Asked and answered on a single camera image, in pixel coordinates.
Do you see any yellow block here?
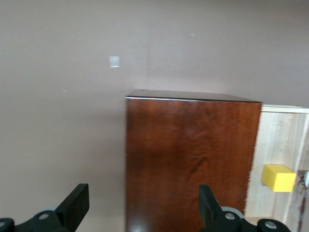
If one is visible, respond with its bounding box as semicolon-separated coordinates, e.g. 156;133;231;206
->
261;164;297;193

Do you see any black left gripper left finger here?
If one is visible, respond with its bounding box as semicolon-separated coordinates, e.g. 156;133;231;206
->
0;183;90;232

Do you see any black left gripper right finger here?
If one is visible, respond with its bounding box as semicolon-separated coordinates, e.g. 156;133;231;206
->
198;185;290;232

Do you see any dark brown wooden box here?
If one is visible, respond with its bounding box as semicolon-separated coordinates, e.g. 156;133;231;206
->
125;89;263;232

